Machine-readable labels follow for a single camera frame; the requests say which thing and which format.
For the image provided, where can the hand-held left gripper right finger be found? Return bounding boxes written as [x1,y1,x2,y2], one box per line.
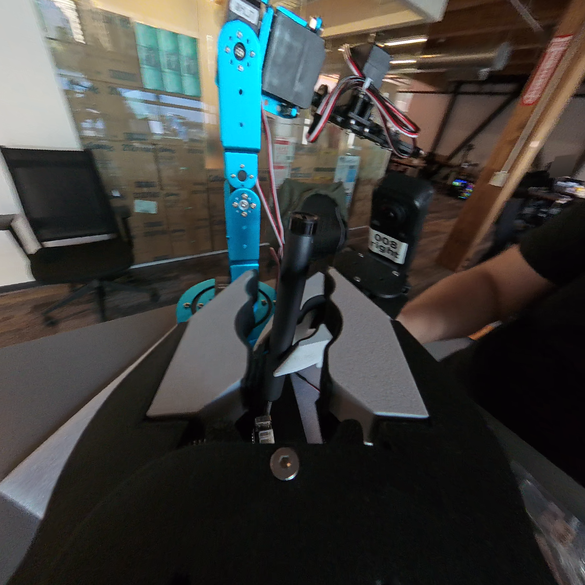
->
[324,268,430,445]

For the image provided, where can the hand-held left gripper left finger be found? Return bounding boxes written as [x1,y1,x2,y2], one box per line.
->
[146,270,260,423]

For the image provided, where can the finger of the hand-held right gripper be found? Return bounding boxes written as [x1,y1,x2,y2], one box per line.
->
[273,322,334,378]

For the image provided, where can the black electric screwdriver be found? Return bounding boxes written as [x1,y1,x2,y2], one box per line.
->
[261,211,321,414]

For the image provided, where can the person's right forearm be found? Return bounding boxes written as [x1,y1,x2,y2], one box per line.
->
[395,261,556,344]

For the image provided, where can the grey desk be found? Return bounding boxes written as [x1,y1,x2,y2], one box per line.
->
[0,292,585,585]

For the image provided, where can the black office chair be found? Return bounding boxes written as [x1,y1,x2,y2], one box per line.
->
[0,146,161,327]
[299,192,348,261]

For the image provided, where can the black circuit board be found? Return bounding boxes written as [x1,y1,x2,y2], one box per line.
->
[250,413,277,444]

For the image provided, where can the wooden pillar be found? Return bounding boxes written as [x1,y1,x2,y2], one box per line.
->
[436,0,585,270]

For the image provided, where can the person's black shirt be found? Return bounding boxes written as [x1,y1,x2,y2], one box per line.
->
[439,210,585,499]

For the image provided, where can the stack of cardboard boxes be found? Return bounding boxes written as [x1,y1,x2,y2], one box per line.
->
[34,0,389,275]

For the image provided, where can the red white sign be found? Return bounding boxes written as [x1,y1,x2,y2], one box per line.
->
[521,34,572,106]

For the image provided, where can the large clear zip bag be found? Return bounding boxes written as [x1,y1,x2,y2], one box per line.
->
[512,466,585,585]

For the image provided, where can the servo cable bundle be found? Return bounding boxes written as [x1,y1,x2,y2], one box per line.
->
[256,75,421,275]

